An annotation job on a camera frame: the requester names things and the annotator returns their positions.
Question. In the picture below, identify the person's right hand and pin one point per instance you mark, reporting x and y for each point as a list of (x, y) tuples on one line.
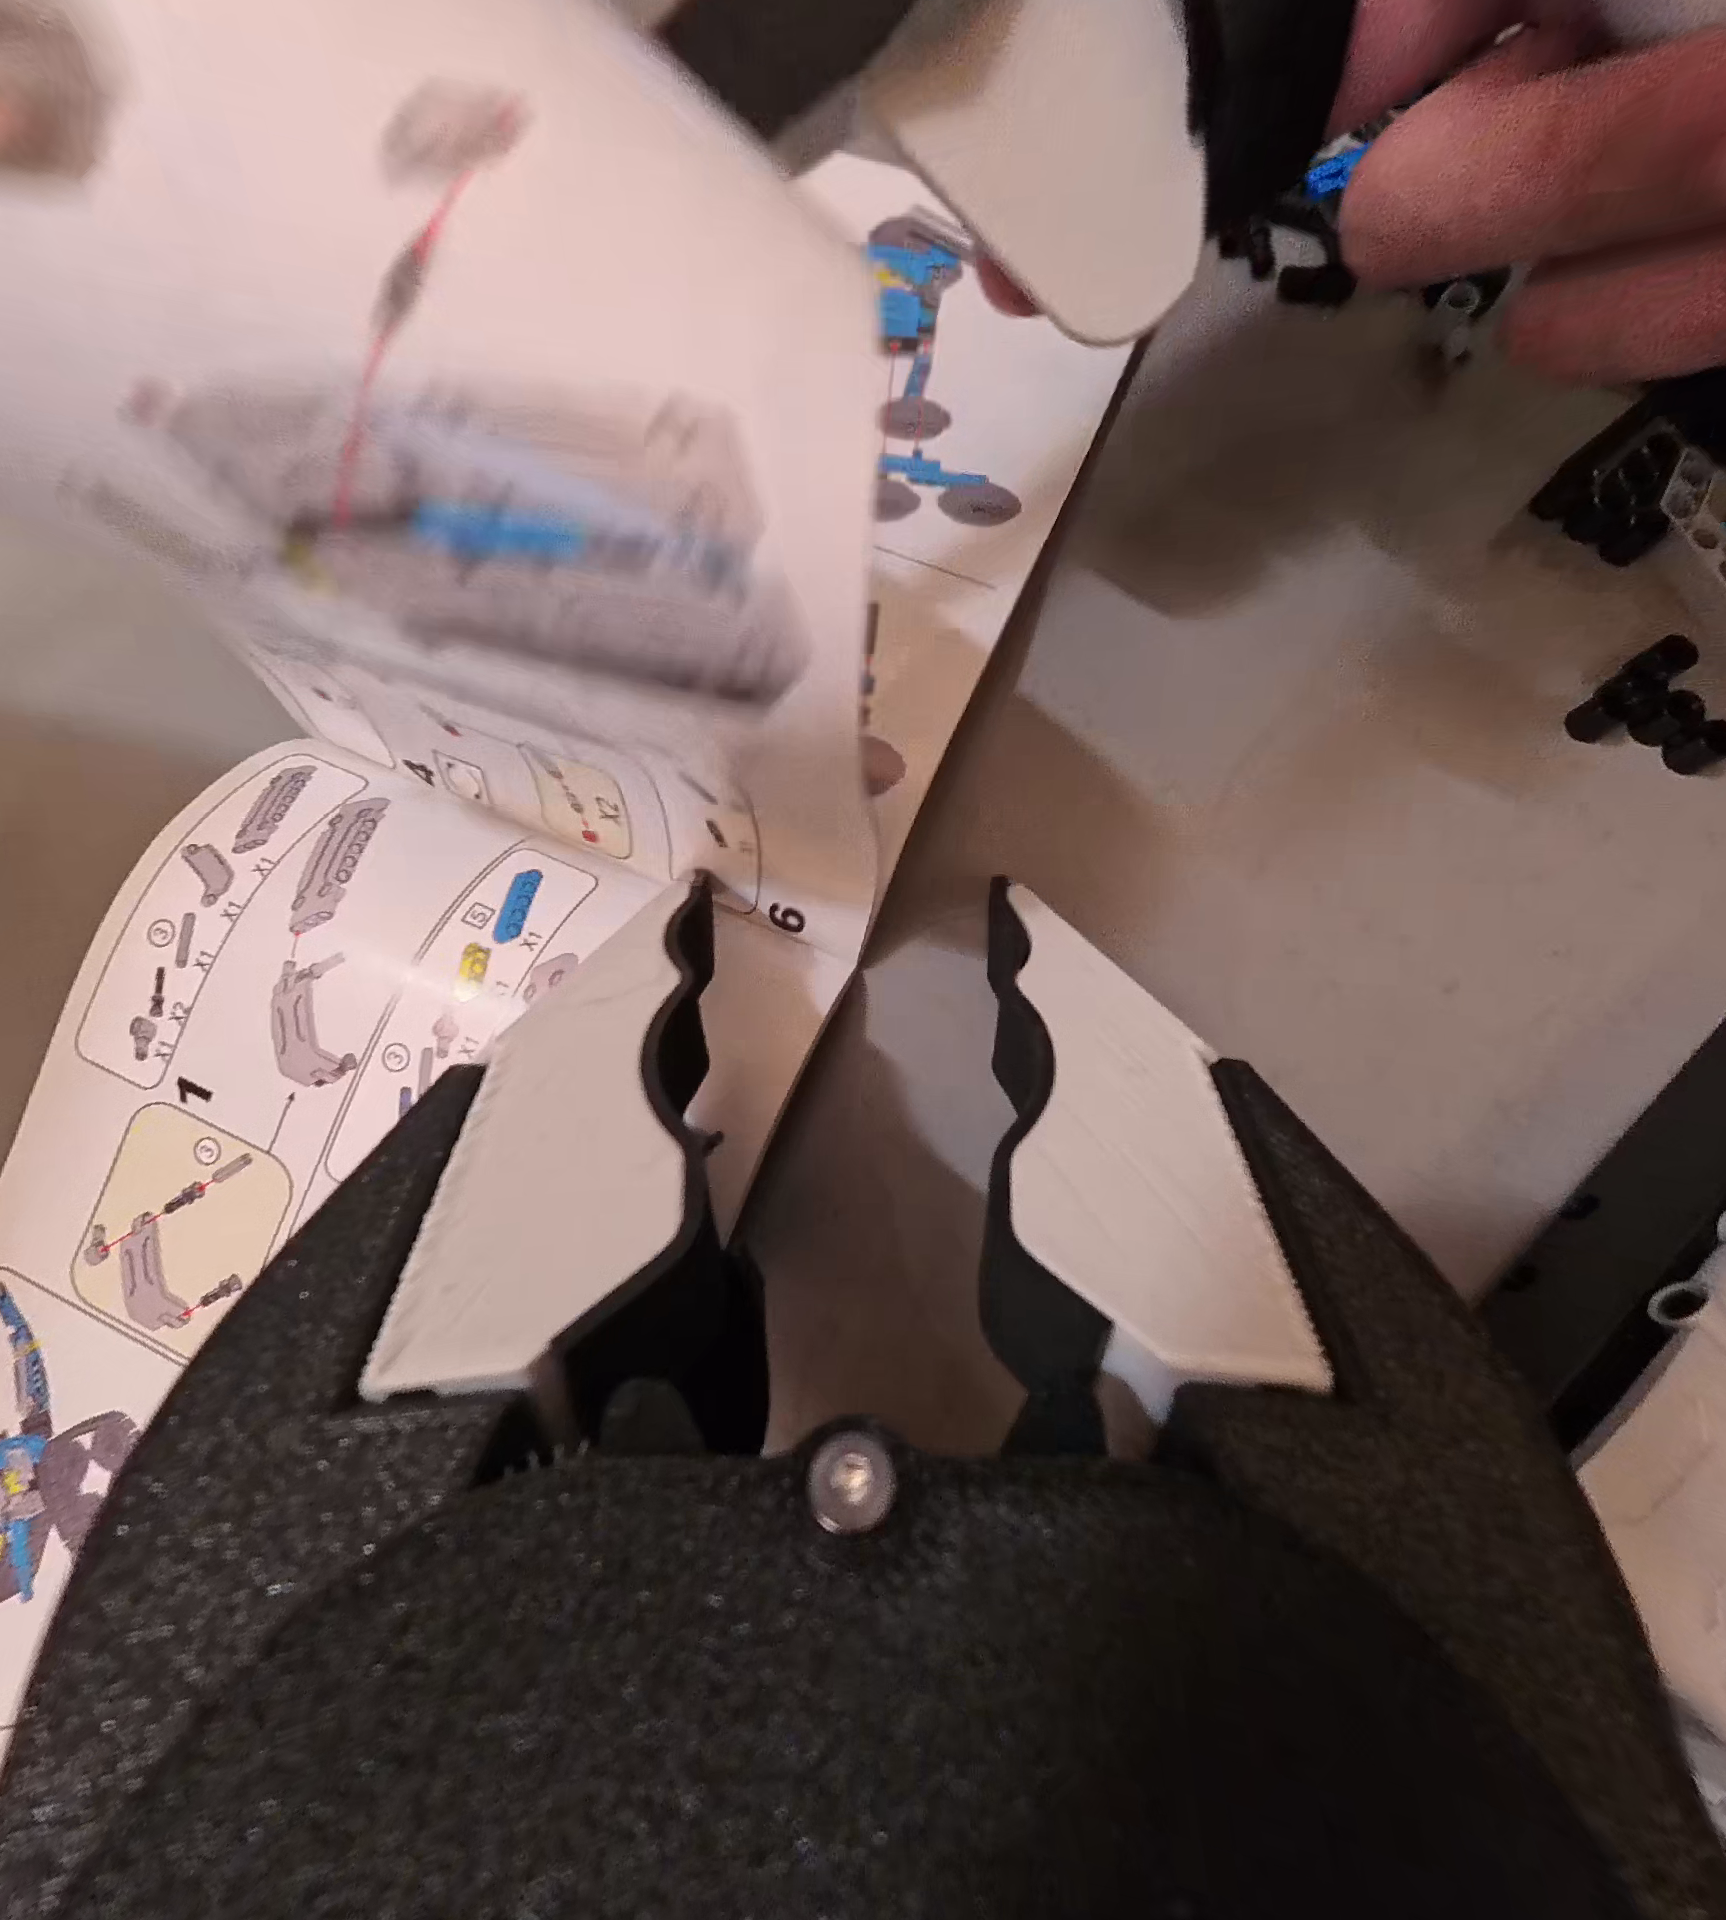
[(1628, 164)]

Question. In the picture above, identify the black toy connector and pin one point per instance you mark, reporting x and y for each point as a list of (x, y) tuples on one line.
[(1651, 705)]

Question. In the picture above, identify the pile of small toy pieces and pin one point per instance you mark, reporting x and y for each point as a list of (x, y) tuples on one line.
[(1628, 481)]

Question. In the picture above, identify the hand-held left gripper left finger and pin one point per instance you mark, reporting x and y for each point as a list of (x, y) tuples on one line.
[(532, 1215)]

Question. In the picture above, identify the grey black toy brick assembly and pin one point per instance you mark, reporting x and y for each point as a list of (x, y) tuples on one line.
[(1672, 1170)]

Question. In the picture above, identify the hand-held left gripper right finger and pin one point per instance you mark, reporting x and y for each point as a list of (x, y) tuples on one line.
[(1163, 1215)]

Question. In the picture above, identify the instruction booklet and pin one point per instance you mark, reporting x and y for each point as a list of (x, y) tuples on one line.
[(279, 374)]

